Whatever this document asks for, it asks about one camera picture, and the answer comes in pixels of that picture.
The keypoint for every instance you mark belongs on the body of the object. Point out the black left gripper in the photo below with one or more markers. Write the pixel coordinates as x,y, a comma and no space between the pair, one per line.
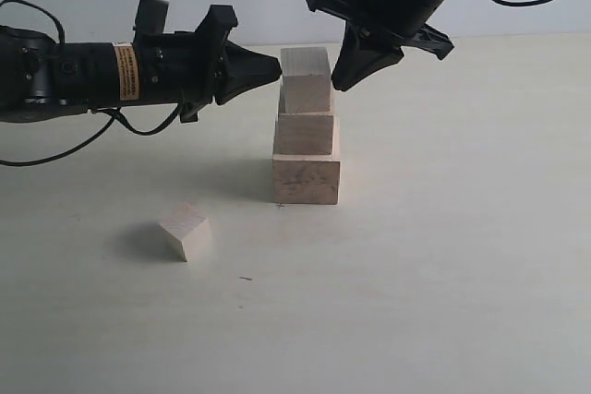
190,68

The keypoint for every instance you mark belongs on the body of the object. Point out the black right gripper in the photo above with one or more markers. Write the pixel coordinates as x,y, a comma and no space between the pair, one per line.
375,31

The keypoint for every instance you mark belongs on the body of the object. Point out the second largest wooden cube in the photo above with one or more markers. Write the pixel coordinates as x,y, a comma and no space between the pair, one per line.
305,127

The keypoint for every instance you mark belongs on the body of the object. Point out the smallest wooden cube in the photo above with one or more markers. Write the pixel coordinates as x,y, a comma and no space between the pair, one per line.
187,231

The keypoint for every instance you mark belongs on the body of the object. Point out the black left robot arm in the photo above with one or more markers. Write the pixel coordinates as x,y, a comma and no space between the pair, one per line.
42,79

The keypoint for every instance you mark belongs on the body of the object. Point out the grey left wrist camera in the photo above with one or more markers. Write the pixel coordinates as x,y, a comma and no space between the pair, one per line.
150,17

